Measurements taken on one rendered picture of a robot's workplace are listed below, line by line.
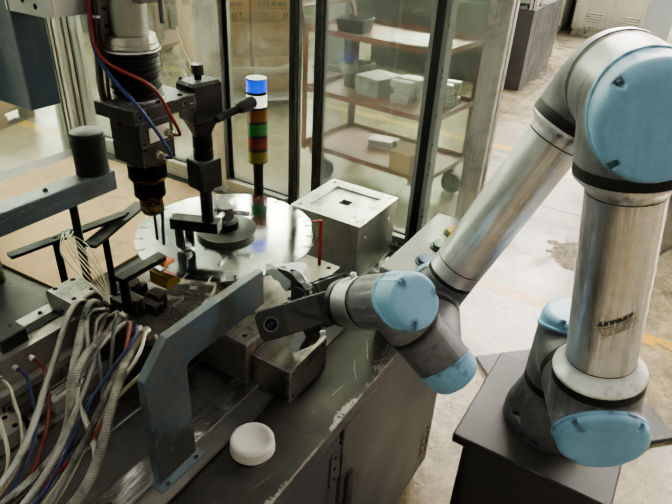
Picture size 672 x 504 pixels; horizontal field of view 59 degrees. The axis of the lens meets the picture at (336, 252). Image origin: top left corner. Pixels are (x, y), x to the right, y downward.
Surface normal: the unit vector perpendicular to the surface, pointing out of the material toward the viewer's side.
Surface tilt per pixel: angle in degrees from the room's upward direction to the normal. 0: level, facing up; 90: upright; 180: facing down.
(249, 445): 1
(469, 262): 88
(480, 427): 0
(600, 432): 98
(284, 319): 60
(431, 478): 0
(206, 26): 90
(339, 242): 90
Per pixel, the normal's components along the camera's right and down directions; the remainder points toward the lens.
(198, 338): 0.84, 0.31
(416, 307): 0.54, -0.09
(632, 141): -0.15, 0.39
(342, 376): 0.05, -0.86
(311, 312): 0.05, 0.01
